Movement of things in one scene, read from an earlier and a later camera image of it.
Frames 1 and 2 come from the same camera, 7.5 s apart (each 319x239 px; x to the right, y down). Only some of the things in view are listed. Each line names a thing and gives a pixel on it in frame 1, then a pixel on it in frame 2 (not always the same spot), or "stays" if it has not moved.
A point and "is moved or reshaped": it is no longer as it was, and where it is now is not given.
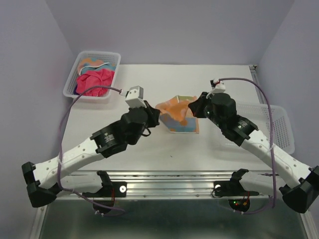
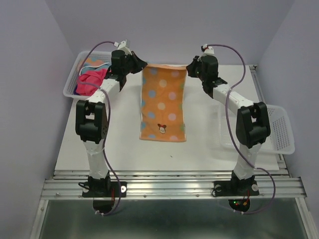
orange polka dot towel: x=176 y=116 is moved or reshaped
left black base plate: x=117 y=189 stays
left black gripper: x=154 y=116 -> x=140 y=62
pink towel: x=102 y=78 stays
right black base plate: x=231 y=188 stays
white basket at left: x=70 y=86 stays
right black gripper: x=196 y=105 -> x=191 y=66
